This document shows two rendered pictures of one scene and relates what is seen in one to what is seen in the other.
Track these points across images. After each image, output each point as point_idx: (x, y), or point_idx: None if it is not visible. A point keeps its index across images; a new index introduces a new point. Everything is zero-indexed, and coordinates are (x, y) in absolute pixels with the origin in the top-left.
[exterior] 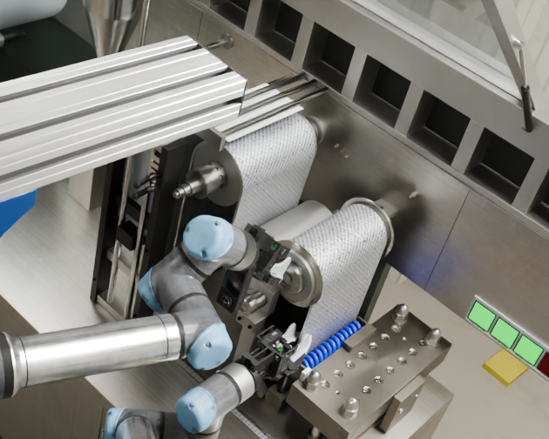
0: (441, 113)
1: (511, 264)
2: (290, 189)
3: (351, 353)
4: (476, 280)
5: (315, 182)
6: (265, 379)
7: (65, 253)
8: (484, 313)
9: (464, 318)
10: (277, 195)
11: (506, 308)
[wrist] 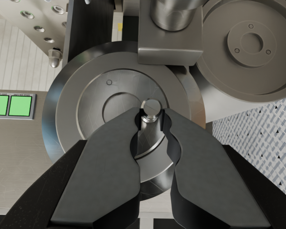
0: (130, 226)
1: (12, 166)
2: (224, 143)
3: (65, 4)
4: (36, 131)
5: (207, 123)
6: None
7: None
8: (18, 110)
9: (36, 92)
10: (236, 145)
11: (4, 125)
